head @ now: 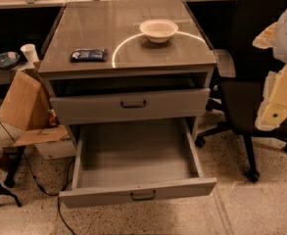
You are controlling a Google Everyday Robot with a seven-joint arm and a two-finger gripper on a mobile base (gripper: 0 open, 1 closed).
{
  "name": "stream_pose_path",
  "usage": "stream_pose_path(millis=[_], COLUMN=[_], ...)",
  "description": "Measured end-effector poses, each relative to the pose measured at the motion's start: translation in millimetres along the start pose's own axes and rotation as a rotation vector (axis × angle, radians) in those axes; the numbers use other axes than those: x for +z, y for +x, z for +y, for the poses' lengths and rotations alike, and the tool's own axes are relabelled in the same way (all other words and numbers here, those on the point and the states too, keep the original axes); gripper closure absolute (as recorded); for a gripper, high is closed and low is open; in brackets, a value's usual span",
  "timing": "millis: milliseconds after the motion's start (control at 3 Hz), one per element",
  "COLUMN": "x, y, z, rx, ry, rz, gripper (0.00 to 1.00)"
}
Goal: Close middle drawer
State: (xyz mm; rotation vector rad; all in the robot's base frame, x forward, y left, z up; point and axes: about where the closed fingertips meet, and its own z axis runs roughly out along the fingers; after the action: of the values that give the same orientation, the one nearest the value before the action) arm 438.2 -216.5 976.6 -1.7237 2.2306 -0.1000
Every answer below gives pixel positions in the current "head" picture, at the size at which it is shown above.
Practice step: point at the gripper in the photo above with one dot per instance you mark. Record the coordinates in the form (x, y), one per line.
(274, 107)

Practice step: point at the grey drawer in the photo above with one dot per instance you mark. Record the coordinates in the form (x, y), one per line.
(135, 161)
(131, 106)

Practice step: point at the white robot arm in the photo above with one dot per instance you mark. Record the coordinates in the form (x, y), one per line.
(275, 37)

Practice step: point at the grey drawer cabinet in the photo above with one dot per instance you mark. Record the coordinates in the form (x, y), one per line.
(134, 63)

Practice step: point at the black office chair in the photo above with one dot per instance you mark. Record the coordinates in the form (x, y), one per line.
(242, 69)

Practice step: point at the white bowl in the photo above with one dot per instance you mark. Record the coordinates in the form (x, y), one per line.
(158, 31)

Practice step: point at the white box on floor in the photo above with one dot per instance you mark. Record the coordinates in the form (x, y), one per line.
(56, 149)

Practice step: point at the white paper cup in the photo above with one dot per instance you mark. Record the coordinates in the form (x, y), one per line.
(30, 53)

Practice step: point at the brown cardboard box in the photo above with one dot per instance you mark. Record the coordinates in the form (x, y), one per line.
(26, 107)

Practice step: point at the blue plate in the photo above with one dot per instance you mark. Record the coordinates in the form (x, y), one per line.
(9, 60)

